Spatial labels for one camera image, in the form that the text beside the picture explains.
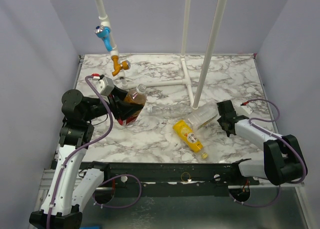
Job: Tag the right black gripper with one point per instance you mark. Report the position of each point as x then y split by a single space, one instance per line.
225 119

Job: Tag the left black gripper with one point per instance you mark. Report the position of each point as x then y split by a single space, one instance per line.
125 109

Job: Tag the red gold labelled bottle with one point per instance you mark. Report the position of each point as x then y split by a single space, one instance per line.
136 98

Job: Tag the large clear plastic bottle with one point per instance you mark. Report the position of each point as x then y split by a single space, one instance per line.
202 116

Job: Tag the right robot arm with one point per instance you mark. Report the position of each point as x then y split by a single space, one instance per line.
283 161

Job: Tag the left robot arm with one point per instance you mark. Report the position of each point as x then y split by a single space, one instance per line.
65 201

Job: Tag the small clear plastic bottle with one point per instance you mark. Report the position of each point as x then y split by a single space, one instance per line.
174 111

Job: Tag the yellow labelled bottle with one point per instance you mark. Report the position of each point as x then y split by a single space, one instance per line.
184 131

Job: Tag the orange plastic faucet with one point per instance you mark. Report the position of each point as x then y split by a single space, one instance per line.
117 67

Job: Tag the blue plastic faucet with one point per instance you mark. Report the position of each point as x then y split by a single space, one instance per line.
103 32

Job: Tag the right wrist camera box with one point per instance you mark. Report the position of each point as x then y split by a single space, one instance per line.
244 110

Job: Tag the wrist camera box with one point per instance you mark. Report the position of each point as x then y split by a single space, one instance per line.
244 110
105 85

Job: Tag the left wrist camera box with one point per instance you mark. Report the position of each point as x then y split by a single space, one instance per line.
105 85

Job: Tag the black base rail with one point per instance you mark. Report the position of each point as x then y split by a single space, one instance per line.
175 179

